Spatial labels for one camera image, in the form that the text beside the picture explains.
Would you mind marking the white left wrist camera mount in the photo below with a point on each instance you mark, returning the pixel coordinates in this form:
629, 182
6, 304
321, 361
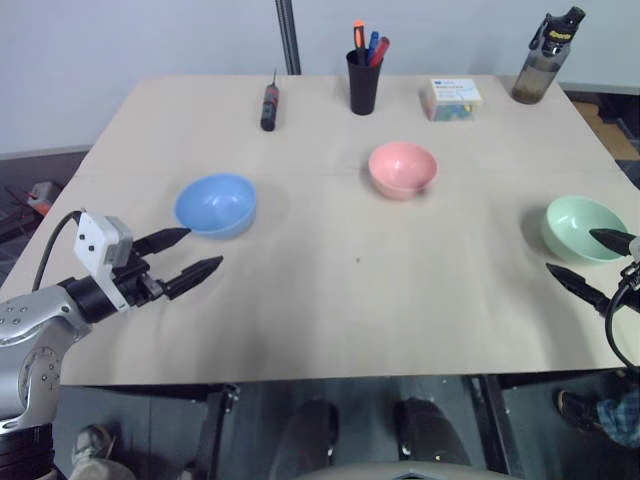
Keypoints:
95, 240

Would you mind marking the orange and black marker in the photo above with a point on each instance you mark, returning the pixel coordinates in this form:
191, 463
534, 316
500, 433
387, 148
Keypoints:
359, 37

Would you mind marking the black table leg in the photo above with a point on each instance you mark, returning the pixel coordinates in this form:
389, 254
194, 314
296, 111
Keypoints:
220, 425
495, 425

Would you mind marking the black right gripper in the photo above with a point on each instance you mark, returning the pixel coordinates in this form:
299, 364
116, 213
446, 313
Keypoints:
633, 277

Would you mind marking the pink-red bowl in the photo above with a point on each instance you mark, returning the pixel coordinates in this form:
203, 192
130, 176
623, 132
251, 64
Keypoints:
402, 167

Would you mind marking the dark bystander shoe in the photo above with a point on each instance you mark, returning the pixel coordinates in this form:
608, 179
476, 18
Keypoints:
577, 410

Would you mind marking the small box of chalk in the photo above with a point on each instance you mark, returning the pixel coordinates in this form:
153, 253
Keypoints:
452, 100

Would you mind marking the green bowl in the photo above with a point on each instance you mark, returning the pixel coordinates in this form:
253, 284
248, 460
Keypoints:
567, 222

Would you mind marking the blue plaid trouser leg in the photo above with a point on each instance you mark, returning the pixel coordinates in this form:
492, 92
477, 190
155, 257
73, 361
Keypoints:
620, 417

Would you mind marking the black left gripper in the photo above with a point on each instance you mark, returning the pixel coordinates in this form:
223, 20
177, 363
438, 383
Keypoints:
135, 285

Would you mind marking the black screwdriver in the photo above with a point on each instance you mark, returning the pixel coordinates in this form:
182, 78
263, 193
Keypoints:
270, 107

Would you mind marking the blue marker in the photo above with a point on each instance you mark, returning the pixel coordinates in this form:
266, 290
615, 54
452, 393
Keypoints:
373, 45

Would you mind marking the black pen cup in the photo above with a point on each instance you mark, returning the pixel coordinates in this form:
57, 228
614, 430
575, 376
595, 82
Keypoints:
364, 87

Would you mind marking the blue bowl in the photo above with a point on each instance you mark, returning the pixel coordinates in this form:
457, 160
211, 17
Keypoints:
215, 205

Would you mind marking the beige trouser leg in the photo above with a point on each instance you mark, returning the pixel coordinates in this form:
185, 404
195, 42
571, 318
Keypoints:
102, 471

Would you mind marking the black upright pole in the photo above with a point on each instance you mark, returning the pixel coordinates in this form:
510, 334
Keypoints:
288, 35

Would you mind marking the grey robot body edge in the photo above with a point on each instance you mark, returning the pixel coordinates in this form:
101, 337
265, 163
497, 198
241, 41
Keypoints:
400, 471

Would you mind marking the grey bystander shoe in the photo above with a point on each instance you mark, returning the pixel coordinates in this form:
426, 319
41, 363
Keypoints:
92, 445

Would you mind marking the red marker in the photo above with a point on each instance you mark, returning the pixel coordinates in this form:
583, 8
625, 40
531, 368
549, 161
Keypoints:
381, 49

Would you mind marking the dark water bottle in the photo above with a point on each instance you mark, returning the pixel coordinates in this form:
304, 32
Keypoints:
542, 60

